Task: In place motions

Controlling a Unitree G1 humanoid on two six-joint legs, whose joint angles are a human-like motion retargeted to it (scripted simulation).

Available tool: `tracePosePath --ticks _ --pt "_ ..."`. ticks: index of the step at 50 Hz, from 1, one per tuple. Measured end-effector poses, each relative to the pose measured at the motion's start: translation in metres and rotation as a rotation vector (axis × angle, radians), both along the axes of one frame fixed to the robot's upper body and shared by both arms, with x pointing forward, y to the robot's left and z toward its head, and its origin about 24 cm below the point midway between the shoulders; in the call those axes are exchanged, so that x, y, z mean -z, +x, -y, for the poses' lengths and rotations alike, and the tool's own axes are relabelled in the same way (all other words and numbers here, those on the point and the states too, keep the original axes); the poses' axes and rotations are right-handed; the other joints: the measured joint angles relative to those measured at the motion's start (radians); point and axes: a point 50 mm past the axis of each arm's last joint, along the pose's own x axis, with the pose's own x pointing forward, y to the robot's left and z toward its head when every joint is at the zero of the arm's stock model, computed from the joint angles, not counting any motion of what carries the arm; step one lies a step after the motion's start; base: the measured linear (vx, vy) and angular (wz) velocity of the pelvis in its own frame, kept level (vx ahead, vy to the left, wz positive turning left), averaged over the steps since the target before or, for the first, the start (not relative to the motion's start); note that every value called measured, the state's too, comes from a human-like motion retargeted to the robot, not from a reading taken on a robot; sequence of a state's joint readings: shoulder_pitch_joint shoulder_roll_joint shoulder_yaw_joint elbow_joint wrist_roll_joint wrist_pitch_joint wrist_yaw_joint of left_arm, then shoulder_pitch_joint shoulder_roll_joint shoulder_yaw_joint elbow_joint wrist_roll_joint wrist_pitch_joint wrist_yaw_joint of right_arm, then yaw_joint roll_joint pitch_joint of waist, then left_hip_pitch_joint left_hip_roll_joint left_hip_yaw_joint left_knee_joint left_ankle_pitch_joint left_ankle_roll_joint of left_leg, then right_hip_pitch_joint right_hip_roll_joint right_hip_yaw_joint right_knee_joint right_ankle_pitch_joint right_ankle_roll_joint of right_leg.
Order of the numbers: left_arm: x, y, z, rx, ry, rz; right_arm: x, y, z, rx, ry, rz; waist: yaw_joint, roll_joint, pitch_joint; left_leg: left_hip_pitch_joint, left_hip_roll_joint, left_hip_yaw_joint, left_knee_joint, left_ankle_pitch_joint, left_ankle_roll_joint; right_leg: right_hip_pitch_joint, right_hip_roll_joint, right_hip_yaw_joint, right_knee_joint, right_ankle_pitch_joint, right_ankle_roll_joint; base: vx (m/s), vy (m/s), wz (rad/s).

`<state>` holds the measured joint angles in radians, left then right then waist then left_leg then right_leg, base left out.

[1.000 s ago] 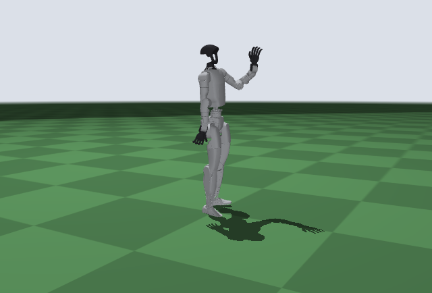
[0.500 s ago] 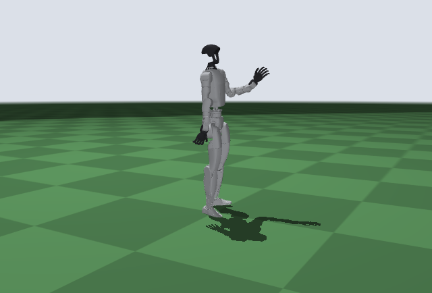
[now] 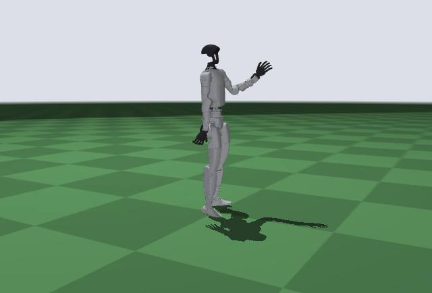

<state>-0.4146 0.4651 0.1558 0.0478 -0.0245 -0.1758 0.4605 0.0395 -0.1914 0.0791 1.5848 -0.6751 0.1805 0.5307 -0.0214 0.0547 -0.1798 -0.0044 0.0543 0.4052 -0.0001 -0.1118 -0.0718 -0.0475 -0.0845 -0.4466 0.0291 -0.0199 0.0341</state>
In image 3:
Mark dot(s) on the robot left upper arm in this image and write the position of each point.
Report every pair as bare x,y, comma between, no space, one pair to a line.
232,89

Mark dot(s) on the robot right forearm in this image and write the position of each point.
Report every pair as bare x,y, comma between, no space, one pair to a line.
206,114

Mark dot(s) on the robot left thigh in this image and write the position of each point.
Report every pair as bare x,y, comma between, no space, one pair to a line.
225,144

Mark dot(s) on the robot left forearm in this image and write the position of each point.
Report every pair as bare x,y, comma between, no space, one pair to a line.
246,84

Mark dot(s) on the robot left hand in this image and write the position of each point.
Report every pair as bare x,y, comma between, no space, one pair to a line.
261,70

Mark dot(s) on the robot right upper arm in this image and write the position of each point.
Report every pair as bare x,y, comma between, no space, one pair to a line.
205,80

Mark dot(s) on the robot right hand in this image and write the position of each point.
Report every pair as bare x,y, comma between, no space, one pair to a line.
202,136

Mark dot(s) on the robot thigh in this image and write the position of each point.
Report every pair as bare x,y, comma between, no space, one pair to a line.
225,144
214,147

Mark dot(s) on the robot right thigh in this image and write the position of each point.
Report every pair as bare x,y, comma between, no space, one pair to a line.
214,147

